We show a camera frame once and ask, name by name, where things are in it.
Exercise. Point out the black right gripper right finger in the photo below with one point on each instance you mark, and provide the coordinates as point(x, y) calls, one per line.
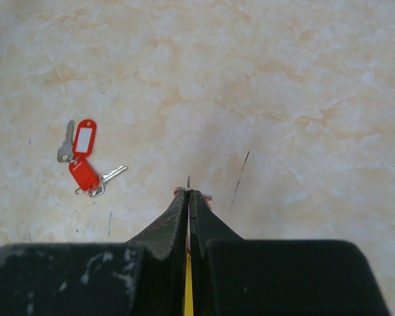
point(235, 276)

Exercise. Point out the red key tag white label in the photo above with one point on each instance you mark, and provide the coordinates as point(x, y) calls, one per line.
point(84, 138)

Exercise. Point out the red key tag plain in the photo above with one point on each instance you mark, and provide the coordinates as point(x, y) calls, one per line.
point(84, 175)

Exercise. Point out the yellow blue cartoon cloth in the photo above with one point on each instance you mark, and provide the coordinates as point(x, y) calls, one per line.
point(188, 290)

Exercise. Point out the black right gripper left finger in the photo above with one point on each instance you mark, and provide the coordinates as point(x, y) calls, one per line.
point(143, 276)

